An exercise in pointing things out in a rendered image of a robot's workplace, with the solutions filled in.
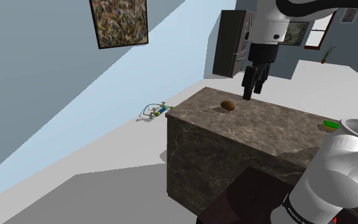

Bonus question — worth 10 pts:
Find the potted plant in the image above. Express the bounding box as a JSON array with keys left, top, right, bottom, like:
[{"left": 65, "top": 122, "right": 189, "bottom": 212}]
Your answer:
[{"left": 320, "top": 41, "right": 337, "bottom": 65}]

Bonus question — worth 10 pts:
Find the brown marble counter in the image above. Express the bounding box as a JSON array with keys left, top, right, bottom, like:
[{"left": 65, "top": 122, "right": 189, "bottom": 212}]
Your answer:
[{"left": 165, "top": 86, "right": 358, "bottom": 224}]

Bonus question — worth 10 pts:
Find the green and yellow sponge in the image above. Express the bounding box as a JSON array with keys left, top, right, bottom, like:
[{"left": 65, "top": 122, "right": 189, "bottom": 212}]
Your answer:
[{"left": 322, "top": 120, "right": 340, "bottom": 133}]

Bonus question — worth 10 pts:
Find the large speckled wall picture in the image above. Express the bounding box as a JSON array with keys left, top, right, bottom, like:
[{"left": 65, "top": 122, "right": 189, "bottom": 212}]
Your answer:
[{"left": 88, "top": 0, "right": 149, "bottom": 50}]

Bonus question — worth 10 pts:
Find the dark refrigerator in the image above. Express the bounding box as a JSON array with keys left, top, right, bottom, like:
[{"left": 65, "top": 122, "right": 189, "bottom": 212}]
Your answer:
[{"left": 212, "top": 9, "right": 256, "bottom": 79}]

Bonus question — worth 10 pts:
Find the green blue tube with wires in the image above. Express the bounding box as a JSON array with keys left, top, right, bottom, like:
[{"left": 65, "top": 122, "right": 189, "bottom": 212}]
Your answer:
[{"left": 139, "top": 101, "right": 175, "bottom": 122}]

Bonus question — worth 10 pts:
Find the small pale wall picture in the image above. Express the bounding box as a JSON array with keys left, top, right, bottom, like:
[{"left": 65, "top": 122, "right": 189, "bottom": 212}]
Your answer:
[{"left": 340, "top": 8, "right": 358, "bottom": 24}]

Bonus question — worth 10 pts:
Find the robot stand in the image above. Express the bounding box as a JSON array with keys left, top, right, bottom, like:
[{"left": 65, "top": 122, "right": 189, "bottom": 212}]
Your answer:
[{"left": 195, "top": 165, "right": 358, "bottom": 224}]

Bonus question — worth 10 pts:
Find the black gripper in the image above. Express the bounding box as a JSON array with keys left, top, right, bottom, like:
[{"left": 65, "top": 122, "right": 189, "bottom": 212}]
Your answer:
[{"left": 241, "top": 43, "right": 280, "bottom": 102}]

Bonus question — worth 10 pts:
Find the dark framed wall picture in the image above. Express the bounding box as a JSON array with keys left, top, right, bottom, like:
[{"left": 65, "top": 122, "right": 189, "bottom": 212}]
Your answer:
[{"left": 281, "top": 21, "right": 310, "bottom": 47}]

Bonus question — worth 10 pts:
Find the brown oval fruit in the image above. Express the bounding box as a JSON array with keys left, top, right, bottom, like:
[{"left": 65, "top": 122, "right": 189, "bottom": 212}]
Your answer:
[{"left": 220, "top": 100, "right": 237, "bottom": 112}]

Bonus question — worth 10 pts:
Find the red framed window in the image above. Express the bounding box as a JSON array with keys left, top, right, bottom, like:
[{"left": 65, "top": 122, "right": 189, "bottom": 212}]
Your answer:
[{"left": 303, "top": 10, "right": 338, "bottom": 51}]

